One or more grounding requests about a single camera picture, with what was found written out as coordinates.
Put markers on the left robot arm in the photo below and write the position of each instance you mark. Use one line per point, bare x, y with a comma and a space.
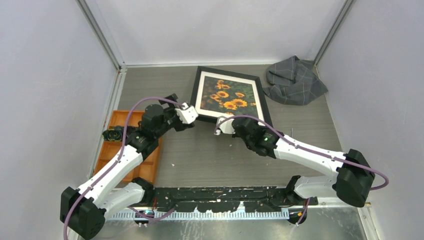
84, 210

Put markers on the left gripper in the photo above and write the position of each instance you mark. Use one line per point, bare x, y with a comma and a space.
179, 125

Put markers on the grey checked cloth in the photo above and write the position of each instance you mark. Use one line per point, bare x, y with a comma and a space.
293, 82

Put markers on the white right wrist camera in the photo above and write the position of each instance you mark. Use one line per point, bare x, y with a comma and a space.
224, 126

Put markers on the orange wooden divided tray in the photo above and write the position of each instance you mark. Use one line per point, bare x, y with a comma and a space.
147, 170

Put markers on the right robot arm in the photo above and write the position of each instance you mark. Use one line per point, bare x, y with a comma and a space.
344, 175

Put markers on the black picture frame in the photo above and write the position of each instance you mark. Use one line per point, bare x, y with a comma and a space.
210, 116

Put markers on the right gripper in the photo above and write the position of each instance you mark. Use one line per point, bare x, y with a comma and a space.
235, 135

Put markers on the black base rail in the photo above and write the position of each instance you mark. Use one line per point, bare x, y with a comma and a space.
254, 199

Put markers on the sunflower photo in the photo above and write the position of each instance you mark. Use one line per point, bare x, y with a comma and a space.
228, 97

